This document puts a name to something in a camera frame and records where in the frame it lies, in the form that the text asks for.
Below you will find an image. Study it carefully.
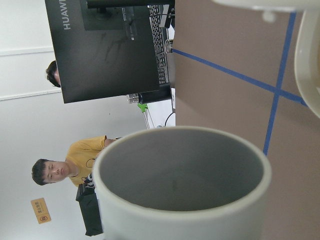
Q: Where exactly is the white HOME mug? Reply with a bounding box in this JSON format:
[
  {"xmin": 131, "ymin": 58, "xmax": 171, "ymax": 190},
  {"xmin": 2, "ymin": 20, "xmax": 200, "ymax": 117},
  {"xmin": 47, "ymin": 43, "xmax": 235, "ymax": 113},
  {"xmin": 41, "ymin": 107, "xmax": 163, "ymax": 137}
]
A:
[{"xmin": 92, "ymin": 126, "xmax": 272, "ymax": 240}]

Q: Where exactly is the person in orange shirt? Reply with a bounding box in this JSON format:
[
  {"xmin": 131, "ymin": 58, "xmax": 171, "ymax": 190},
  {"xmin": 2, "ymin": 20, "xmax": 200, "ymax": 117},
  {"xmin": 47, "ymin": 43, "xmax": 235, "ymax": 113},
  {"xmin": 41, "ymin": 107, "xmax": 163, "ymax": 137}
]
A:
[{"xmin": 31, "ymin": 135, "xmax": 118, "ymax": 186}]

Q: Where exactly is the black Huawei monitor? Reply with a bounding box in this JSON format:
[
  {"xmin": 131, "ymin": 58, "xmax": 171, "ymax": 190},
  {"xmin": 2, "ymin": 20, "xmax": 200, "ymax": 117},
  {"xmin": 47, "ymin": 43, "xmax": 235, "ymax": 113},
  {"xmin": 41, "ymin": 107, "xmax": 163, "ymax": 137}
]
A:
[{"xmin": 45, "ymin": 0, "xmax": 175, "ymax": 104}]

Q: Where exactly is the brown gridded table mat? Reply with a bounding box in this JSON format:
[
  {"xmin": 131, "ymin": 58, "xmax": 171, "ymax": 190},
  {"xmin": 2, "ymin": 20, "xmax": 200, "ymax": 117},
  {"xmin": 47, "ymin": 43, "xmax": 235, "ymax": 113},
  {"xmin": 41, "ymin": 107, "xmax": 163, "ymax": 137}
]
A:
[{"xmin": 173, "ymin": 0, "xmax": 320, "ymax": 240}]

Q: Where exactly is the black keyboard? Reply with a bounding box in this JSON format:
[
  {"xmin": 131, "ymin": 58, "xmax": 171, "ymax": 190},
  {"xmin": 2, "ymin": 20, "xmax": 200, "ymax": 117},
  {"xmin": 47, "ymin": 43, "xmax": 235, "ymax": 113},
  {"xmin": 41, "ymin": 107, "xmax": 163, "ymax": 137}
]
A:
[{"xmin": 147, "ymin": 5, "xmax": 170, "ymax": 85}]

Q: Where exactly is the person behind monitor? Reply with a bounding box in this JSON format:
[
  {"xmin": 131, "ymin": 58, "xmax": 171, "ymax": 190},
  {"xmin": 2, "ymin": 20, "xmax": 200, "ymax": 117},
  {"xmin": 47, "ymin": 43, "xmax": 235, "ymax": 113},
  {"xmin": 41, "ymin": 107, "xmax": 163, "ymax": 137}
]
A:
[{"xmin": 45, "ymin": 60, "xmax": 61, "ymax": 88}]

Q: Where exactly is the cream lidded bin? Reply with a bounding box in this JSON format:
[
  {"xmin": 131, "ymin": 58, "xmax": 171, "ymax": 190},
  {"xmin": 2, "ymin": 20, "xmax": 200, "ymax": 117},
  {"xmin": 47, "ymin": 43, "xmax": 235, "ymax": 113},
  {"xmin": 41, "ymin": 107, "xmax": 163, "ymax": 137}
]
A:
[{"xmin": 215, "ymin": 0, "xmax": 320, "ymax": 117}]

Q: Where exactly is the grabber stick green handle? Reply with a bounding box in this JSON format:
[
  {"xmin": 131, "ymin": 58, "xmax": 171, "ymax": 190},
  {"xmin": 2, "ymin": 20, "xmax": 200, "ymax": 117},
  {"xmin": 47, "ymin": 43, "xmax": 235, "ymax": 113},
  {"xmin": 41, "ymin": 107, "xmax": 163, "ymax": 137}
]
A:
[{"xmin": 137, "ymin": 103, "xmax": 155, "ymax": 130}]

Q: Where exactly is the orange wall sign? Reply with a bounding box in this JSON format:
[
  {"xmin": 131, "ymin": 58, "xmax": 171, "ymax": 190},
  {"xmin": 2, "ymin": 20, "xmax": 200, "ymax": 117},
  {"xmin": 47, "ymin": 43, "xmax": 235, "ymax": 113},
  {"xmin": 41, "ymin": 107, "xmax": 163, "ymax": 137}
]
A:
[{"xmin": 30, "ymin": 197, "xmax": 52, "ymax": 224}]

